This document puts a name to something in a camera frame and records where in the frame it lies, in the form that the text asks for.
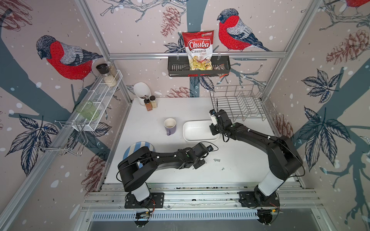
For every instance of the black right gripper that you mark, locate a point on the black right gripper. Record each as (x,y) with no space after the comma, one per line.
(212,130)

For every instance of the red Chuba chips bag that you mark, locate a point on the red Chuba chips bag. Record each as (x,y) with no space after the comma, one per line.
(199,48)

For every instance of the metal wire hanger rack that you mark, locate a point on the metal wire hanger rack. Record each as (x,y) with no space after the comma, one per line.
(71,138)

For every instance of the black wire basket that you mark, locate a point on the black wire basket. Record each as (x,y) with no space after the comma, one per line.
(182,67)

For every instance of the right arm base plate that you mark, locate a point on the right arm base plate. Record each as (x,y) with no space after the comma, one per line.
(254,199)

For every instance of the metal dish rack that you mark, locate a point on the metal dish rack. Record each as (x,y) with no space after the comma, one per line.
(239,101)

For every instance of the purple mug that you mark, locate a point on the purple mug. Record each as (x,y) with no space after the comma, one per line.
(170,126)

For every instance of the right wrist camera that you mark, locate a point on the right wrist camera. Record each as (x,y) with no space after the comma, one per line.
(213,118)

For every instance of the orange spice bottle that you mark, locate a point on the orange spice bottle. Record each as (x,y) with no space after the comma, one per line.
(148,104)

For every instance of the white wire wall shelf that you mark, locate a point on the white wire wall shelf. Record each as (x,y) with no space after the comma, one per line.
(97,100)

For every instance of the blue striped plate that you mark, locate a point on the blue striped plate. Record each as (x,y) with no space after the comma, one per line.
(136,146)

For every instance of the white storage box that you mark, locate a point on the white storage box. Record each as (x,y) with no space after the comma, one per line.
(198,130)

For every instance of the white utensil holder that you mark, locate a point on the white utensil holder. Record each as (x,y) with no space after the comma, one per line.
(142,91)

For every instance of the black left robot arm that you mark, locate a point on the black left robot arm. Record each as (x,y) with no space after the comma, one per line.
(135,170)

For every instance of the yellow spice bottle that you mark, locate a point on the yellow spice bottle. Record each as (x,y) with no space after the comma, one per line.
(153,101)

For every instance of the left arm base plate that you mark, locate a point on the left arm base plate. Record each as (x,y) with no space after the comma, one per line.
(154,201)

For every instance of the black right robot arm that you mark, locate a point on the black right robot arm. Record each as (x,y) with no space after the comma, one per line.
(283,158)

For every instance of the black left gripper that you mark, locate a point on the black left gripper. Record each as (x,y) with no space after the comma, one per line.
(203,162)

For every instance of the black lid spice jar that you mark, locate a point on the black lid spice jar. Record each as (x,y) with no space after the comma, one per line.
(108,78)

